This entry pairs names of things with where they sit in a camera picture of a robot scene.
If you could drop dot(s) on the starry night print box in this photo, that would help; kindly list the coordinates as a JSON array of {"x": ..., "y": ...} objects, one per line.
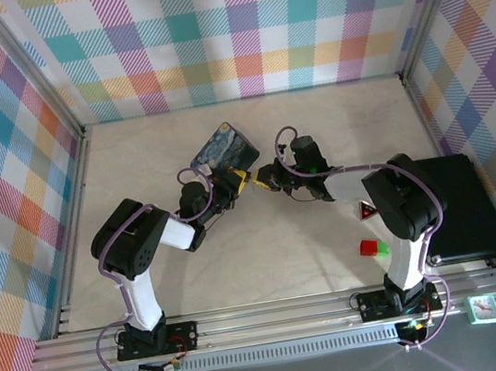
[{"x": 226, "y": 147}]

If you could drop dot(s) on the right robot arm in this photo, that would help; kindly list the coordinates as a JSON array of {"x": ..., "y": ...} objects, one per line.
[{"x": 407, "y": 203}]

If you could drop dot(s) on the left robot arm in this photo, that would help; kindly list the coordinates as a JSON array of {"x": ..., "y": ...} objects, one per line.
[{"x": 132, "y": 254}]

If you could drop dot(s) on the red triangle sign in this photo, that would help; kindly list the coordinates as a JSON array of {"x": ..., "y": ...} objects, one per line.
[{"x": 367, "y": 211}]

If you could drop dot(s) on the red toy block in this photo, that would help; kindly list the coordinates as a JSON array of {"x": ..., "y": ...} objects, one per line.
[{"x": 368, "y": 247}]

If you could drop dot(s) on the green toy block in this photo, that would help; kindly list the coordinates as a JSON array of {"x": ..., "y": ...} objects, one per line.
[{"x": 383, "y": 249}]

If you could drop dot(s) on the black hard case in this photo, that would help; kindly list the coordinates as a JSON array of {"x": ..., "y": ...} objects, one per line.
[{"x": 471, "y": 208}]

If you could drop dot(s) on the small green square clock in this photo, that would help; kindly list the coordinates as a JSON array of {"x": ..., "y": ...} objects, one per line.
[{"x": 483, "y": 309}]

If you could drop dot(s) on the aluminium side rail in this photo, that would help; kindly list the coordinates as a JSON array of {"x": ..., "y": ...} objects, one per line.
[
  {"x": 424, "y": 117},
  {"x": 73, "y": 221}
]

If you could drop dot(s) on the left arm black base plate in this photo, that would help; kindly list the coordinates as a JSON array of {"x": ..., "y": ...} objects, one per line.
[{"x": 186, "y": 334}]

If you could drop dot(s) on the long aluminium mounting rail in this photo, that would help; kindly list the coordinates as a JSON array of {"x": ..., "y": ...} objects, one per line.
[{"x": 273, "y": 321}]

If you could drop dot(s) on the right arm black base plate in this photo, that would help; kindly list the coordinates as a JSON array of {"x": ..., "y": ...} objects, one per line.
[{"x": 371, "y": 306}]

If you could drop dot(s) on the aluminium frame post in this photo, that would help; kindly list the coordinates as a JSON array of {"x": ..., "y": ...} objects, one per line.
[
  {"x": 30, "y": 69},
  {"x": 432, "y": 4}
]

